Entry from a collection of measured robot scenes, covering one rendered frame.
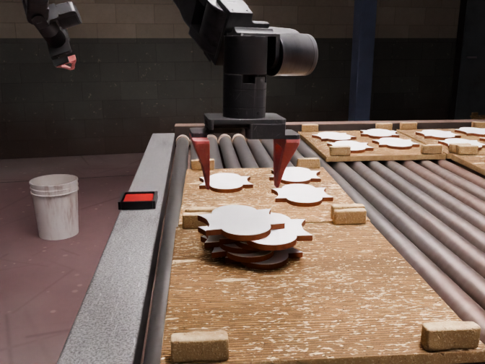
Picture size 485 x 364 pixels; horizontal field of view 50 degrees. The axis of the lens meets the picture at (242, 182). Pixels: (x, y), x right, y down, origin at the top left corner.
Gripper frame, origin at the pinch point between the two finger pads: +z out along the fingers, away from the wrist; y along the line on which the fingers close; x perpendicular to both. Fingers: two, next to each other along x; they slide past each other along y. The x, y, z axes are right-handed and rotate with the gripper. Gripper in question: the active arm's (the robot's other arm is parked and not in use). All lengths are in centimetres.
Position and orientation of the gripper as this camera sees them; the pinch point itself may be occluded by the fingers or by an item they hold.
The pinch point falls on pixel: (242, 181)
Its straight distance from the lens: 72.8
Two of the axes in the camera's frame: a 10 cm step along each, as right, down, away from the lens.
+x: -1.8, -2.6, 9.5
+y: 9.8, -0.3, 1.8
